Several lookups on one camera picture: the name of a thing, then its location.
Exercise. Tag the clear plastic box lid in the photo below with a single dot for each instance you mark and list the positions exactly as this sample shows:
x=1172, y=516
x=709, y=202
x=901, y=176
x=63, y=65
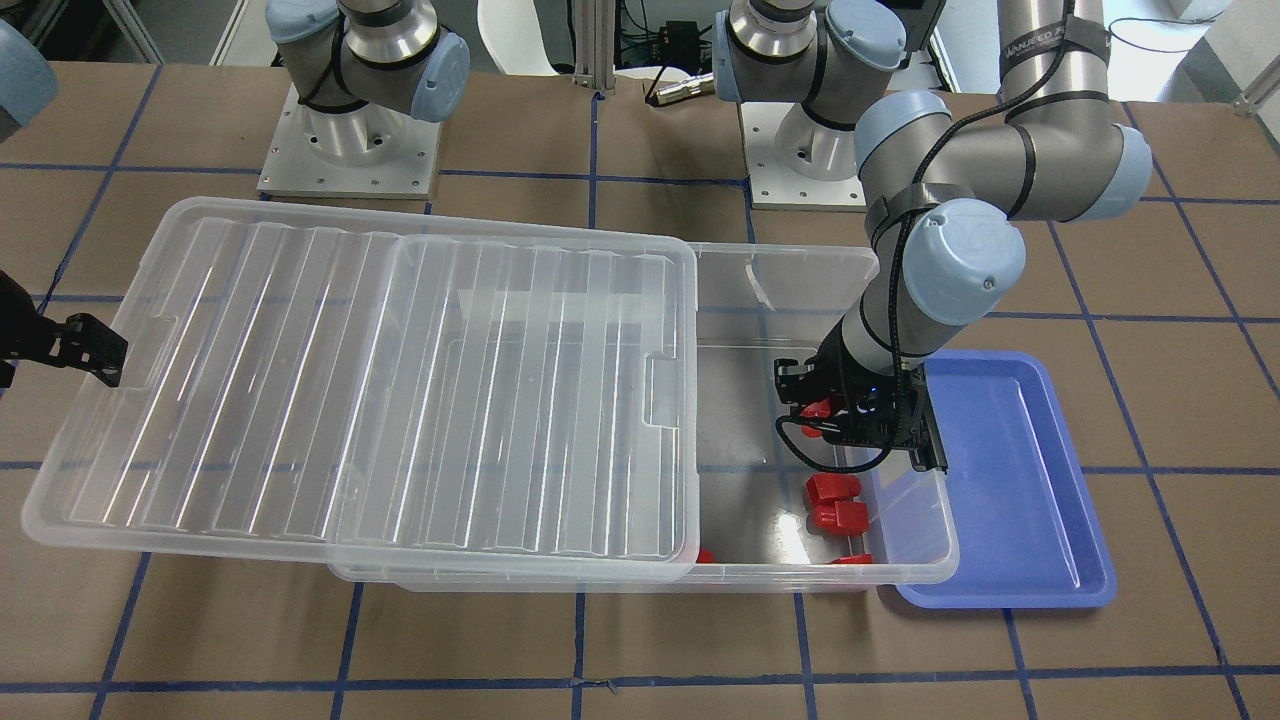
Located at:
x=392, y=392

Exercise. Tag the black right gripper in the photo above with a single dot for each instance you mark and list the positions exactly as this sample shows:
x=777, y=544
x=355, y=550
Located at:
x=22, y=334

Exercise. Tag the black box behind table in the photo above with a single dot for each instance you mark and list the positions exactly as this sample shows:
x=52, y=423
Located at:
x=679, y=42

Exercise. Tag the clear plastic storage box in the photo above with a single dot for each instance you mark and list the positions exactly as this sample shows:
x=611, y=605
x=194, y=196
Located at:
x=769, y=521

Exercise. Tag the aluminium frame post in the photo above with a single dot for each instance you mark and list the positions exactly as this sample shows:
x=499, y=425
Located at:
x=594, y=25

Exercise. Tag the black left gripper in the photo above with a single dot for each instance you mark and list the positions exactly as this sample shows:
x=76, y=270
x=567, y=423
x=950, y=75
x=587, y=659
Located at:
x=833, y=371

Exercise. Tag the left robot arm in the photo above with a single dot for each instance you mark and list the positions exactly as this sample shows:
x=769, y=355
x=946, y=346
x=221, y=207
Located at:
x=943, y=193

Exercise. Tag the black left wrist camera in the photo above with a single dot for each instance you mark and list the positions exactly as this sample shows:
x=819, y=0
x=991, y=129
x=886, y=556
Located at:
x=868, y=418

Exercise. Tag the blue plastic tray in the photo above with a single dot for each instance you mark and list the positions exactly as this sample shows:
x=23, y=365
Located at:
x=1027, y=531

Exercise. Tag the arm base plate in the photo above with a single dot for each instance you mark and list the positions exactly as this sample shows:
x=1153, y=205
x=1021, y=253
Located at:
x=795, y=163
x=368, y=153

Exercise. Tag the silver cable connector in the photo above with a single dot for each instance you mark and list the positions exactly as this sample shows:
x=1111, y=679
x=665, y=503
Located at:
x=661, y=95

